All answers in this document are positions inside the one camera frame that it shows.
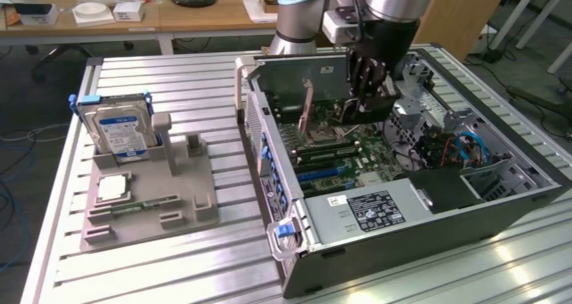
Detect wooden desk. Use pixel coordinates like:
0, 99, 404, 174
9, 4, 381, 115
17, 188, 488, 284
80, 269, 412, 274
158, 0, 280, 56
0, 0, 161, 56

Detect blue floor cable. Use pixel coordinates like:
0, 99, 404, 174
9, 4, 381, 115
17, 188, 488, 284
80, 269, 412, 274
0, 123, 42, 272

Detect grey drive cage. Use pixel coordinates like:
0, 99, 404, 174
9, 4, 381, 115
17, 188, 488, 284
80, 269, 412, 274
458, 151, 540, 203

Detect blue expansion slot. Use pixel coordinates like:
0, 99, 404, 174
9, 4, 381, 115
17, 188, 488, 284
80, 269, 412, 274
297, 165, 350, 182

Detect silver disk bay cage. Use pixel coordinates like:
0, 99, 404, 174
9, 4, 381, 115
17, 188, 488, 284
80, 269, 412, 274
388, 54, 450, 141

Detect black office chair base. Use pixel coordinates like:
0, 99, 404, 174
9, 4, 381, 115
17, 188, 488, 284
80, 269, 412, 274
25, 41, 136, 83

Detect green motherboard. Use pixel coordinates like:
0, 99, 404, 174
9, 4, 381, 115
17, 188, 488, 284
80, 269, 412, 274
262, 92, 412, 198

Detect silver CPU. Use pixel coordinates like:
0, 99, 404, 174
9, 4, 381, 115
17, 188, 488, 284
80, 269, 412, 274
96, 175, 129, 203

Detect grey and black PC case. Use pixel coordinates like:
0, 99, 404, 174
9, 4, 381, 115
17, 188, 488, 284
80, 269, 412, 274
234, 46, 572, 300

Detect CPU socket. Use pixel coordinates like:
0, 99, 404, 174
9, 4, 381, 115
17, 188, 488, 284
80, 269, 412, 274
308, 126, 353, 147

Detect grey power supply unit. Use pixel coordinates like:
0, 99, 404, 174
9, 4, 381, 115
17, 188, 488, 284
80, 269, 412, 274
302, 178, 434, 244

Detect white paper stack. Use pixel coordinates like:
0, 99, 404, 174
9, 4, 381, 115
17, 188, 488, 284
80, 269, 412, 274
242, 0, 280, 24

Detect loose green RAM stick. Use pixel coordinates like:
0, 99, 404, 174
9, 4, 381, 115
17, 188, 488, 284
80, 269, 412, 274
106, 196, 177, 215

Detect installed green RAM stick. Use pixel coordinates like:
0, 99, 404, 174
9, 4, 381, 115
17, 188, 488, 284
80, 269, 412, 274
292, 141, 358, 155
294, 149, 361, 164

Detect grey parts rack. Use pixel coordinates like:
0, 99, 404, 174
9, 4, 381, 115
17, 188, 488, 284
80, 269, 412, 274
78, 112, 221, 253

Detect black camera cable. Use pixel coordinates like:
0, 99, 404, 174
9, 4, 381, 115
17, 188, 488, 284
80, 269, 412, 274
349, 0, 366, 41

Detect white labelled carton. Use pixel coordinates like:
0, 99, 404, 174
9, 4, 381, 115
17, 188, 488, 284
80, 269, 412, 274
110, 1, 146, 22

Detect hard disk with blue caddy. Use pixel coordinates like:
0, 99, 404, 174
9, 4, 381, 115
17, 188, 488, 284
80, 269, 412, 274
66, 92, 156, 165

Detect dark grey optical drive bay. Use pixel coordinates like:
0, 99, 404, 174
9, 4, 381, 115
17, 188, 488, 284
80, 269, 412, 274
253, 54, 352, 106

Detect white metal table frame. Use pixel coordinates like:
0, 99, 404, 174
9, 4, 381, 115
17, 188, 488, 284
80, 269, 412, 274
489, 0, 572, 74

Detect white round moulded part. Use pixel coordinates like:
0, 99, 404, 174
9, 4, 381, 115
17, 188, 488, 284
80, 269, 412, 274
72, 1, 117, 28

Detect metal socket cover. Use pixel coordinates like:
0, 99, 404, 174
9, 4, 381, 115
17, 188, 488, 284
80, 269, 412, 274
297, 78, 316, 136

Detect white box with dark lid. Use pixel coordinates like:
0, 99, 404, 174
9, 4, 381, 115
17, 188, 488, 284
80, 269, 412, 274
12, 3, 61, 25

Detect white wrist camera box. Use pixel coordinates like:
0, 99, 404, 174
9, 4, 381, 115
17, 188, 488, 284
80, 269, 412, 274
321, 7, 372, 46

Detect black floor cable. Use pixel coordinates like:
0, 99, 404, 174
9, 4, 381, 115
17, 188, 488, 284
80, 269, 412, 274
502, 58, 572, 138

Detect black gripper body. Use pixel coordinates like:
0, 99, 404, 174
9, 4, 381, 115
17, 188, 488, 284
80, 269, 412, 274
346, 17, 421, 71

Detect blue SATA wire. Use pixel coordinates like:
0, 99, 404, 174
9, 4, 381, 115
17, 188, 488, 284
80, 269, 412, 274
454, 129, 492, 165

